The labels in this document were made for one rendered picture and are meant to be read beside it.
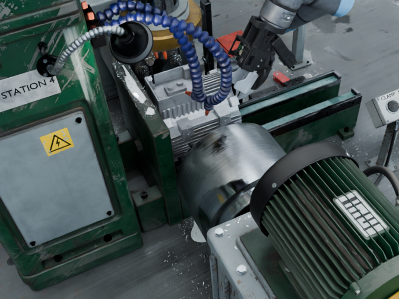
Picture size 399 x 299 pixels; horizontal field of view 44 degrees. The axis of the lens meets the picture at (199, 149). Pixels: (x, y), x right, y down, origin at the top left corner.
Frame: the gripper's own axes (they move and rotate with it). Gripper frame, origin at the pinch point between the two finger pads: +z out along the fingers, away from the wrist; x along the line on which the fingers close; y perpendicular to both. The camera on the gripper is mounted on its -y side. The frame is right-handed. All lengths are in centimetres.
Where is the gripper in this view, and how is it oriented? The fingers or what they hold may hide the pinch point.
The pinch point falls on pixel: (241, 94)
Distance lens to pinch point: 126.2
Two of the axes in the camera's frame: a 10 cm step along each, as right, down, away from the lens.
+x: 4.2, 6.4, -6.4
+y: -8.2, -0.4, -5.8
